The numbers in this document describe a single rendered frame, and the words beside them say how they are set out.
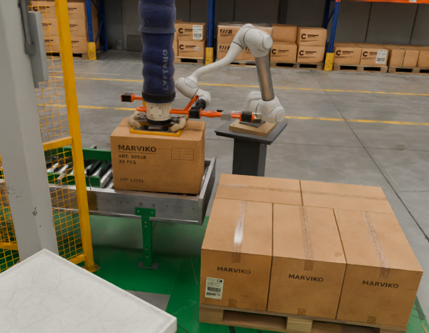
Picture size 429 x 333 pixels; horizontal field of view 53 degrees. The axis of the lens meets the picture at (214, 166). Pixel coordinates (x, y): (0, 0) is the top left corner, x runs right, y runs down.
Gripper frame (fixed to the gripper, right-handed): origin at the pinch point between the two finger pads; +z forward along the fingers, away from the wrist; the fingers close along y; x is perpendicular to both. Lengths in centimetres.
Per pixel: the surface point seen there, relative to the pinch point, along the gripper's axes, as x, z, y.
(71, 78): 66, 43, -30
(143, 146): 31.8, 21.0, 18.6
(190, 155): 0.6, 19.0, 23.5
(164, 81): 19.8, 7.7, -22.2
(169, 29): 17, 6, -55
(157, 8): 23, 10, -67
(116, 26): 342, -813, 58
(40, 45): 55, 92, -57
